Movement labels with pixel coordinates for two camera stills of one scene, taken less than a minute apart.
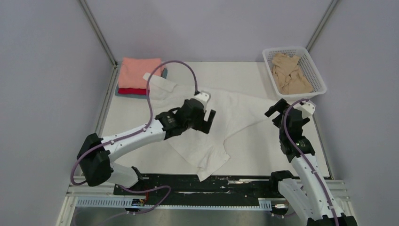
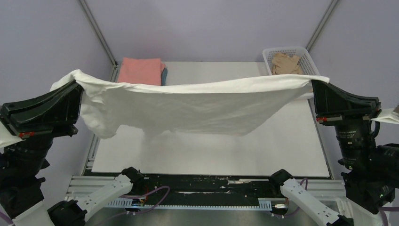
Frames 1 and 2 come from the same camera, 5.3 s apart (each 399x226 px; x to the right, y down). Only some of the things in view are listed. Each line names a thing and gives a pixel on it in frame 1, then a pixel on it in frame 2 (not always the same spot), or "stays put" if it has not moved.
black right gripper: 278,107 to 331,103
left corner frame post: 115,76 stays put
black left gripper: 205,126 to 59,108
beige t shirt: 288,76 stays put
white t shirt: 232,114 to 235,108
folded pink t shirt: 132,70 stays put
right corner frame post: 320,24 stays put
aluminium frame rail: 77,189 stays put
